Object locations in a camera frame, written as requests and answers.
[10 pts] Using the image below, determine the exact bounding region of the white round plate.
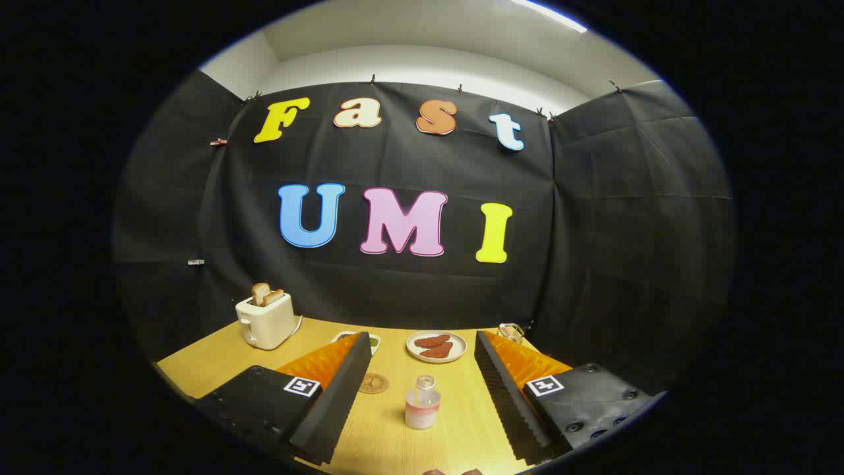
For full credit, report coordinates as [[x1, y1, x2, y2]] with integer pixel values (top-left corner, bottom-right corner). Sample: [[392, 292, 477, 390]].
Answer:
[[406, 331, 467, 364]]

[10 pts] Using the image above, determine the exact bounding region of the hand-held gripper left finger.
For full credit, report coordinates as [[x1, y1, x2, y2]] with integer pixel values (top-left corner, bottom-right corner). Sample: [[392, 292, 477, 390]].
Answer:
[[195, 332, 373, 466]]

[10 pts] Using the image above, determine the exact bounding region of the clear juice bottle pink label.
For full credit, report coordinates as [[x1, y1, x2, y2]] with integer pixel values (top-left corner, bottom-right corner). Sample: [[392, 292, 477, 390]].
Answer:
[[405, 375, 441, 430]]

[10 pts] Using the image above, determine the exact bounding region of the wooden table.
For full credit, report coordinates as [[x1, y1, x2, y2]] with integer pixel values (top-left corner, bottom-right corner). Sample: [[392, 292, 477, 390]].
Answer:
[[157, 317, 574, 475]]

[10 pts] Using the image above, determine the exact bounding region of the white toaster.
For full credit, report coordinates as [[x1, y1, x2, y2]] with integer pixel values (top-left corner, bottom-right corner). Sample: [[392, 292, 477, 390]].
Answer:
[[235, 292, 296, 350]]

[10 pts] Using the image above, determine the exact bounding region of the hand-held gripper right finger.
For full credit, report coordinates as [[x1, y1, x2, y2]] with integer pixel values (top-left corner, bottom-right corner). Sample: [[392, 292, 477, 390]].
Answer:
[[475, 330, 667, 466]]

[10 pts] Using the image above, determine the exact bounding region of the white divided seed tray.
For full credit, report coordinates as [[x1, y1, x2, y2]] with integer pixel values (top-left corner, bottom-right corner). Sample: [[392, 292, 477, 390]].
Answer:
[[332, 331, 381, 357]]

